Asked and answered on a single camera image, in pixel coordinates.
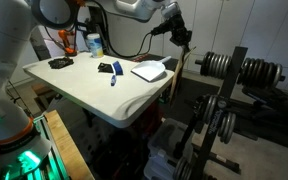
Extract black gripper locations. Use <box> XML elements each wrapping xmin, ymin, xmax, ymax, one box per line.
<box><xmin>168</xmin><ymin>13</ymin><xmax>194</xmax><ymax>55</ymax></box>

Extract large chrome plate dumbbell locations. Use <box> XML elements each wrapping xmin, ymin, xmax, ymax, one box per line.
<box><xmin>194</xmin><ymin>50</ymin><xmax>287</xmax><ymax>88</ymax></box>

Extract white plastic dustpan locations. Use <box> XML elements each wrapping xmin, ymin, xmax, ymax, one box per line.
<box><xmin>130</xmin><ymin>55</ymin><xmax>173</xmax><ymax>83</ymax></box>

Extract black dumbbell rack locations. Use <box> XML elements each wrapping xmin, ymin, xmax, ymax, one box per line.
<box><xmin>173</xmin><ymin>45</ymin><xmax>250</xmax><ymax>180</ymax></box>

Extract medium chrome plate dumbbell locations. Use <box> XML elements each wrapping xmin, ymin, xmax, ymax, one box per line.
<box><xmin>184</xmin><ymin>94</ymin><xmax>237</xmax><ymax>145</ymax></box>

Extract blue and white hand brush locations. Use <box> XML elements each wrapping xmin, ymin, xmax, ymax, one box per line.
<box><xmin>109</xmin><ymin>60</ymin><xmax>124</xmax><ymax>87</ymax></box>

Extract small black device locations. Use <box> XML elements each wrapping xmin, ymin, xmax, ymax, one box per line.
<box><xmin>97</xmin><ymin>61</ymin><xmax>115</xmax><ymax>74</ymax></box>

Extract white wipes canister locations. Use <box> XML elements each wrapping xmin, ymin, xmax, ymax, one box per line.
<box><xmin>86</xmin><ymin>32</ymin><xmax>105</xmax><ymax>59</ymax></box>

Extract clear plastic storage bin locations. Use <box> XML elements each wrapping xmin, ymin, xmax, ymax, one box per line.
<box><xmin>143</xmin><ymin>118</ymin><xmax>198</xmax><ymax>180</ymax></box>

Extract black floor exercise equipment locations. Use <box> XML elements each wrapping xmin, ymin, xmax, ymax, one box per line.
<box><xmin>242</xmin><ymin>84</ymin><xmax>288</xmax><ymax>148</ymax></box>

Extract small chrome plate dumbbell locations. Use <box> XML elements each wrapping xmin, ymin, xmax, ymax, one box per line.
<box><xmin>173</xmin><ymin>155</ymin><xmax>218</xmax><ymax>180</ymax></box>

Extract crumpled black glove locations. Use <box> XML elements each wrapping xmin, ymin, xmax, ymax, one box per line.
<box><xmin>47</xmin><ymin>56</ymin><xmax>75</xmax><ymax>70</ymax></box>

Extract wooden board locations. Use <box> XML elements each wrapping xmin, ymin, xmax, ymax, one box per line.
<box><xmin>44</xmin><ymin>109</ymin><xmax>96</xmax><ymax>180</ymax></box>

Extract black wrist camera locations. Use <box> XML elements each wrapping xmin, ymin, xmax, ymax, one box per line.
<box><xmin>150</xmin><ymin>21</ymin><xmax>172</xmax><ymax>37</ymax></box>

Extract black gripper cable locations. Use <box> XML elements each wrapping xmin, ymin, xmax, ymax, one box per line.
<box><xmin>105</xmin><ymin>31</ymin><xmax>155</xmax><ymax>60</ymax></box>

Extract white wall cabinets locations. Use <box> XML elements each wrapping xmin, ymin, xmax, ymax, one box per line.
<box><xmin>100</xmin><ymin>0</ymin><xmax>288</xmax><ymax>94</ymax></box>

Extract aluminium base frame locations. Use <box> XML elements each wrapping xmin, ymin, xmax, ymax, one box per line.
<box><xmin>0</xmin><ymin>114</ymin><xmax>70</xmax><ymax>180</ymax></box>

